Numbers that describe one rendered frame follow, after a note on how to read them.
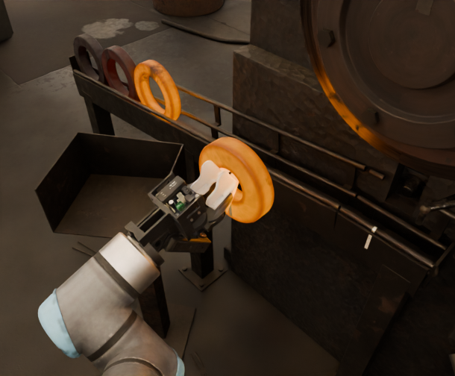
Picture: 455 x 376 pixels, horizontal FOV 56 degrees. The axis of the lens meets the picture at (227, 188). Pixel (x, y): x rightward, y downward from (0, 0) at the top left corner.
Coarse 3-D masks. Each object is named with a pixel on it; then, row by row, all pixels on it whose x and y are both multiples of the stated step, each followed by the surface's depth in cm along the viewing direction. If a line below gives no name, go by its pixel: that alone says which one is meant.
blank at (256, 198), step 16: (224, 144) 69; (240, 144) 69; (224, 160) 70; (240, 160) 67; (256, 160) 68; (240, 176) 69; (256, 176) 67; (240, 192) 76; (256, 192) 68; (272, 192) 69; (240, 208) 74; (256, 208) 70
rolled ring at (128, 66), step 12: (108, 48) 127; (120, 48) 126; (108, 60) 131; (120, 60) 125; (132, 60) 125; (108, 72) 136; (132, 72) 125; (120, 84) 138; (132, 84) 126; (120, 96) 137; (132, 96) 130
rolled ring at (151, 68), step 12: (144, 72) 118; (156, 72) 113; (168, 72) 114; (144, 84) 124; (168, 84) 114; (144, 96) 126; (168, 96) 114; (156, 108) 126; (168, 108) 118; (180, 108) 118
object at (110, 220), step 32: (64, 160) 97; (96, 160) 107; (128, 160) 105; (160, 160) 103; (64, 192) 99; (96, 192) 105; (128, 192) 104; (64, 224) 98; (96, 224) 97; (160, 288) 125; (160, 320) 131
